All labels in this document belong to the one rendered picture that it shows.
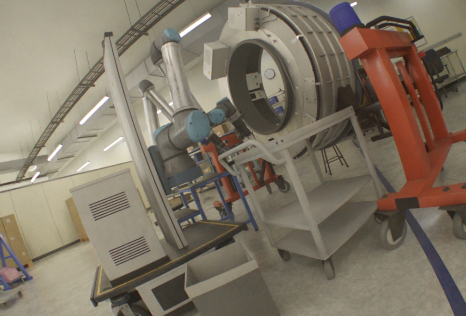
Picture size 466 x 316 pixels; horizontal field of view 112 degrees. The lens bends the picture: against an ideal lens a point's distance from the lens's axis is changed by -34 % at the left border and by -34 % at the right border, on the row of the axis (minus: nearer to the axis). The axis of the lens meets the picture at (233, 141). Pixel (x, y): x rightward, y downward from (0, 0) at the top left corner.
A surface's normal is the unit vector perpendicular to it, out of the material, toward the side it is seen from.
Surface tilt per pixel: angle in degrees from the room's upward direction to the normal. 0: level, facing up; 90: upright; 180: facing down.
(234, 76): 132
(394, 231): 90
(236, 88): 113
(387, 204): 90
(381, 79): 90
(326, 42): 91
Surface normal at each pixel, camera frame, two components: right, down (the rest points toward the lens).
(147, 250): 0.47, -0.26
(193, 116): 0.78, -0.27
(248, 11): 0.55, 0.45
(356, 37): -0.84, 0.32
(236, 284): 0.17, -0.14
